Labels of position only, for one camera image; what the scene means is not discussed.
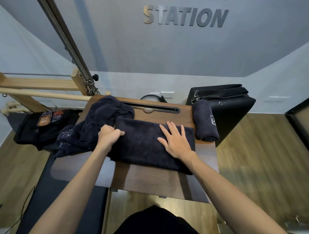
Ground person's right hand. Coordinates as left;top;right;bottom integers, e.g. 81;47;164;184
157;121;196;161

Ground person's left hand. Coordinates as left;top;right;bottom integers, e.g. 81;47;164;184
97;124;125;153

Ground person's right forearm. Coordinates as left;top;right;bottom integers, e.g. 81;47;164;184
180;151;288;234

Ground person's left forearm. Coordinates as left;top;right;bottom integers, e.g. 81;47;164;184
29;146;109;234

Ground rolled dark towel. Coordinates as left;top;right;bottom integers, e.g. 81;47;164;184
192;99;220;143

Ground crumpled dark towel pile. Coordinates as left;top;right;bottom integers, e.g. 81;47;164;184
54;95;135;158

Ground black padded box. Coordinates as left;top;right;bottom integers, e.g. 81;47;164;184
185;84;256;147

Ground person's black clothing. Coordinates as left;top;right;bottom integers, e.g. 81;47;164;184
113;205;200;234

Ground black bag with orange print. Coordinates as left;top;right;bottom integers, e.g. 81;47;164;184
14;109;83;151

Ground round wooden bar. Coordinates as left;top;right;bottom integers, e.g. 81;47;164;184
0;87;112;102

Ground black padded bench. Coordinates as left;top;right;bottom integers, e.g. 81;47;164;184
16;152;109;234

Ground dark metal pole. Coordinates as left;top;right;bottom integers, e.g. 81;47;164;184
46;0;97;85

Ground black framed panel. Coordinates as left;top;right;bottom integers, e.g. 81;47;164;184
284;97;309;151

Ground metal clip on strap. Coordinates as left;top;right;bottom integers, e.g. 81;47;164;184
191;90;201;105

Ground wooden exercise frame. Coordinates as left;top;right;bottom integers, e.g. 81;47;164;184
0;68;90;114

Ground pale wooden handles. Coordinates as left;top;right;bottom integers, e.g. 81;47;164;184
0;101;32;117

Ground grey wall letters sign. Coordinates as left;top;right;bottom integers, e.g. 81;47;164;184
143;5;229;28

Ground black floor cable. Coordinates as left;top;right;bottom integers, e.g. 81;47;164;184
4;186;36;234

